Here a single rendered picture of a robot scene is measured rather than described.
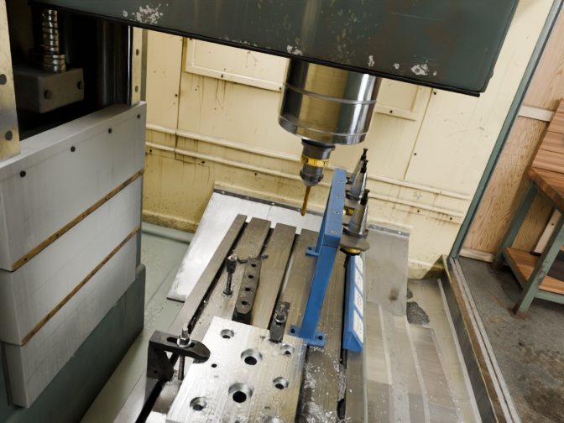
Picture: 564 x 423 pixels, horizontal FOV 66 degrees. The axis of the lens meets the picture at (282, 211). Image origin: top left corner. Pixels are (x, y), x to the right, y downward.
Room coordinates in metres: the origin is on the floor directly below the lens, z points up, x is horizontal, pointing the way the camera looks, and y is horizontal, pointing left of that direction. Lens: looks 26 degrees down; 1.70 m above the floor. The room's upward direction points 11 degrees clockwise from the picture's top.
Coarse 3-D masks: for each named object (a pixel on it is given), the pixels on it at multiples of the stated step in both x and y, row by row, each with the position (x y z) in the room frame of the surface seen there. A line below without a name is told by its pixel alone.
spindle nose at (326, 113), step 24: (288, 72) 0.71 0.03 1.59; (312, 72) 0.67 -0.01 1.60; (336, 72) 0.66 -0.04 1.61; (288, 96) 0.69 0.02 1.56; (312, 96) 0.67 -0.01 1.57; (336, 96) 0.66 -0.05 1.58; (360, 96) 0.67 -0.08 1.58; (288, 120) 0.69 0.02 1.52; (312, 120) 0.66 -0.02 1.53; (336, 120) 0.66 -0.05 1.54; (360, 120) 0.68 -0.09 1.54; (336, 144) 0.67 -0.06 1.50
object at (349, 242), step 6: (342, 234) 0.92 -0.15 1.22; (342, 240) 0.89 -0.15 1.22; (348, 240) 0.89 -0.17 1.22; (354, 240) 0.90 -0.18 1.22; (360, 240) 0.91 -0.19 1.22; (342, 246) 0.87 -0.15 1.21; (348, 246) 0.87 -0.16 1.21; (354, 246) 0.87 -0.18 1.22; (360, 246) 0.88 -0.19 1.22; (366, 246) 0.88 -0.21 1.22
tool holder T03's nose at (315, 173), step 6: (306, 168) 0.73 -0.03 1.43; (312, 168) 0.72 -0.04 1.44; (318, 168) 0.73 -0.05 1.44; (300, 174) 0.74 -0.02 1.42; (306, 174) 0.72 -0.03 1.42; (312, 174) 0.72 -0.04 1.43; (318, 174) 0.73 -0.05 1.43; (306, 180) 0.72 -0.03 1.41; (312, 180) 0.72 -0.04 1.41; (318, 180) 0.73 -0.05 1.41
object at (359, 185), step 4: (360, 172) 1.16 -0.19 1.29; (356, 176) 1.17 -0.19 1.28; (360, 176) 1.15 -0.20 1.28; (364, 176) 1.15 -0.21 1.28; (356, 180) 1.16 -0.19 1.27; (360, 180) 1.15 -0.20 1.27; (364, 180) 1.15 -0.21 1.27; (352, 184) 1.17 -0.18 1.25; (356, 184) 1.15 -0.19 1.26; (360, 184) 1.15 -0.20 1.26; (364, 184) 1.16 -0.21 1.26; (352, 188) 1.16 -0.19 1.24; (356, 188) 1.15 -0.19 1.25; (360, 188) 1.15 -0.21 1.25; (364, 188) 1.16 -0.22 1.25; (352, 192) 1.15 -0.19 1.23; (356, 192) 1.15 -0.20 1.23; (360, 192) 1.15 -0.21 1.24
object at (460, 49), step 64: (64, 0) 0.65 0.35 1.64; (128, 0) 0.64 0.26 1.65; (192, 0) 0.63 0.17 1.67; (256, 0) 0.63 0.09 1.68; (320, 0) 0.62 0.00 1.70; (384, 0) 0.61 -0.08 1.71; (448, 0) 0.61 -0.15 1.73; (512, 0) 0.60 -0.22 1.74; (320, 64) 0.62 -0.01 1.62; (384, 64) 0.61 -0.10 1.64; (448, 64) 0.61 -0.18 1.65
